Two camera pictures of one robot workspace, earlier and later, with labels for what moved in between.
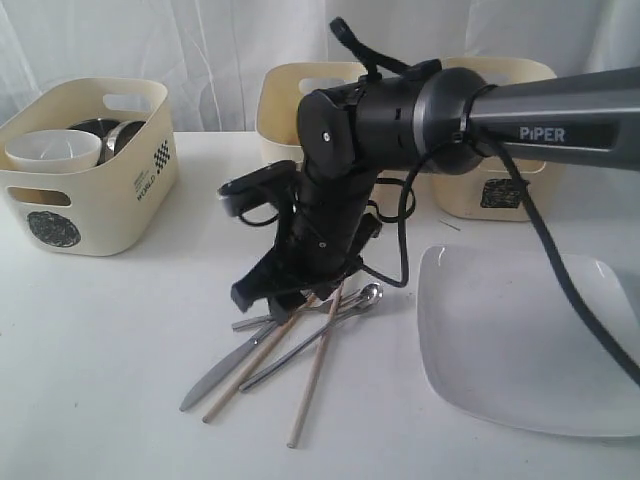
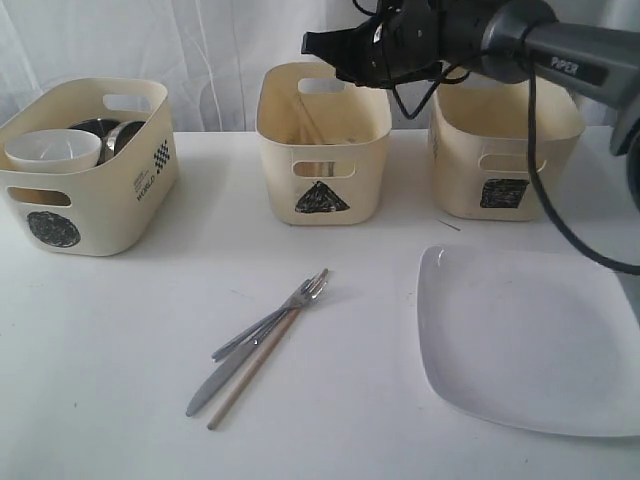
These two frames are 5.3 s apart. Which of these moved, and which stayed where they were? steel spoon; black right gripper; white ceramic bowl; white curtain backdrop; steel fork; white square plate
Moved: black right gripper; steel spoon; steel fork
Stayed: white curtain backdrop; white ceramic bowl; white square plate
